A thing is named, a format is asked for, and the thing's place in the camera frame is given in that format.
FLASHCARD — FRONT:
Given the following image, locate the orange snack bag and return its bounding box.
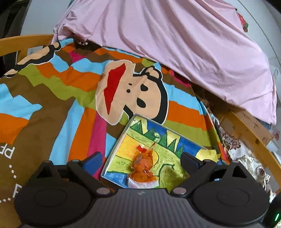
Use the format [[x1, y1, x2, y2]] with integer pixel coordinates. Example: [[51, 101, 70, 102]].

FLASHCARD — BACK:
[[128, 142, 157, 183]]

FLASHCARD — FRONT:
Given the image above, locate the floral patterned bedsheet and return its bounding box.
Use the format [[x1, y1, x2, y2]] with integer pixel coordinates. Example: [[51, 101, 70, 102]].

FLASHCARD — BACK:
[[204, 98, 276, 198]]

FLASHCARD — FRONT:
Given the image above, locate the colourful painted tray box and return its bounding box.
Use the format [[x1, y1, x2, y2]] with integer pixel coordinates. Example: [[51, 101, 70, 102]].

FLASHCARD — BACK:
[[100, 115, 223, 191]]

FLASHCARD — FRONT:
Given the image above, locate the colourful cartoon monkey blanket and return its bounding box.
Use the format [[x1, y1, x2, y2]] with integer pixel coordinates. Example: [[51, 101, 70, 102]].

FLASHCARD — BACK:
[[1, 38, 226, 227]]

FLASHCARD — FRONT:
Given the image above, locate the pink draped sheet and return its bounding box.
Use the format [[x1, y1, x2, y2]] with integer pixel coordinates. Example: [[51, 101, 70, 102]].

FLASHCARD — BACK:
[[53, 1, 277, 124]]

